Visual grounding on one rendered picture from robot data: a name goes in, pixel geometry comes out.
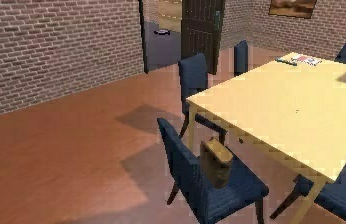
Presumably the brown paper bag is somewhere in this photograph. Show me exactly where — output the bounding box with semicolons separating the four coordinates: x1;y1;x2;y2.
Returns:
199;136;235;190

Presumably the dark brown room door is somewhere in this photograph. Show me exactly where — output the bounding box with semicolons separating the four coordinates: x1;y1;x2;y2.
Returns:
180;0;226;76

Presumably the pale yellow dining table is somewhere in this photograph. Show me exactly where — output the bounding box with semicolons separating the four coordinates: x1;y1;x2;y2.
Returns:
185;51;346;224

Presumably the dark remote control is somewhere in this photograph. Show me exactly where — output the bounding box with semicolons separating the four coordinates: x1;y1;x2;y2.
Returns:
274;57;298;67

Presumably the red and white magazine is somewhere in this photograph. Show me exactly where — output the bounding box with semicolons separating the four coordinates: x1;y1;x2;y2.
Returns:
290;53;323;67

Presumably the framed brown wall picture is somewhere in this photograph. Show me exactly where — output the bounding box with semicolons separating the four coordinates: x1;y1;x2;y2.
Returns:
268;0;318;20

